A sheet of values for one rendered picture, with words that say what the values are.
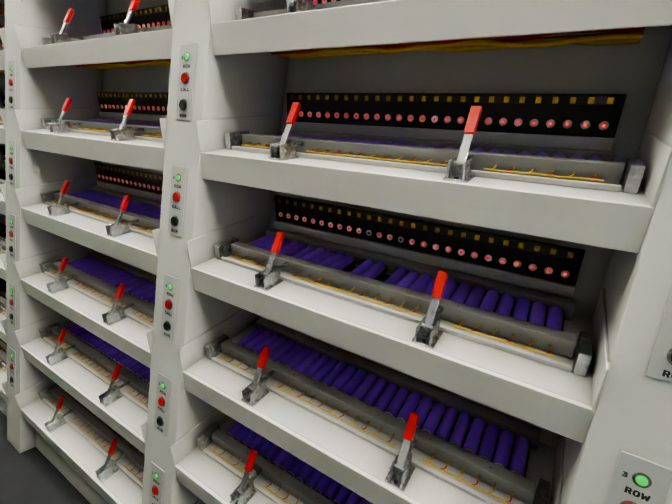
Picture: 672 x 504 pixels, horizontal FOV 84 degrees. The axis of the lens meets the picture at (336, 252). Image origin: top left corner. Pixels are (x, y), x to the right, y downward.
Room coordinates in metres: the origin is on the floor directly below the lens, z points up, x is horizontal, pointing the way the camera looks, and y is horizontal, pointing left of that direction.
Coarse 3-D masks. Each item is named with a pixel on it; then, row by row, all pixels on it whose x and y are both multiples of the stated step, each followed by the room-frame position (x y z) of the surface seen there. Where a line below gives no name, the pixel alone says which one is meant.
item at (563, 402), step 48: (192, 240) 0.64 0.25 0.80; (240, 240) 0.74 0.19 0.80; (336, 240) 0.70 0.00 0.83; (240, 288) 0.58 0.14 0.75; (288, 288) 0.57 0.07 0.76; (336, 336) 0.49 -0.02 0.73; (384, 336) 0.45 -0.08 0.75; (480, 336) 0.46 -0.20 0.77; (480, 384) 0.40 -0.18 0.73; (528, 384) 0.37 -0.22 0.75; (576, 384) 0.37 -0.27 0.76; (576, 432) 0.35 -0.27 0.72
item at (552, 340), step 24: (264, 264) 0.65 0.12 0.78; (312, 264) 0.60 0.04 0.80; (336, 288) 0.55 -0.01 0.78; (360, 288) 0.55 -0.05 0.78; (384, 288) 0.53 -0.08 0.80; (456, 312) 0.48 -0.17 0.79; (480, 312) 0.47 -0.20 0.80; (504, 336) 0.45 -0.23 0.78; (528, 336) 0.43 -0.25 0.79; (552, 336) 0.42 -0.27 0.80; (576, 336) 0.42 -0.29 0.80
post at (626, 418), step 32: (640, 256) 0.34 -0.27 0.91; (608, 288) 0.46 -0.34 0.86; (640, 288) 0.34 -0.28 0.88; (608, 320) 0.40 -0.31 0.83; (640, 320) 0.33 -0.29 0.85; (640, 352) 0.33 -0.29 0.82; (608, 384) 0.34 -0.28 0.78; (640, 384) 0.33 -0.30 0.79; (608, 416) 0.33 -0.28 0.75; (640, 416) 0.32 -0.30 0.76; (576, 448) 0.38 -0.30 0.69; (608, 448) 0.33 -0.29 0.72; (640, 448) 0.32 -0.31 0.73; (576, 480) 0.34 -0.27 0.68; (608, 480) 0.33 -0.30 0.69
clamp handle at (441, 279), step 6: (438, 270) 0.47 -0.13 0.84; (438, 276) 0.46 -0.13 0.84; (444, 276) 0.46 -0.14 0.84; (438, 282) 0.46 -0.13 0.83; (444, 282) 0.46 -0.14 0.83; (438, 288) 0.46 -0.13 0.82; (444, 288) 0.46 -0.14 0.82; (432, 294) 0.46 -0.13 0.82; (438, 294) 0.45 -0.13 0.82; (432, 300) 0.45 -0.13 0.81; (438, 300) 0.45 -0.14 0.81; (432, 306) 0.45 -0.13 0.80; (432, 312) 0.45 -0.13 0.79; (426, 318) 0.45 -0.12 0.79; (432, 318) 0.44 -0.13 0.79; (426, 324) 0.44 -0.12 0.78; (432, 324) 0.44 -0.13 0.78
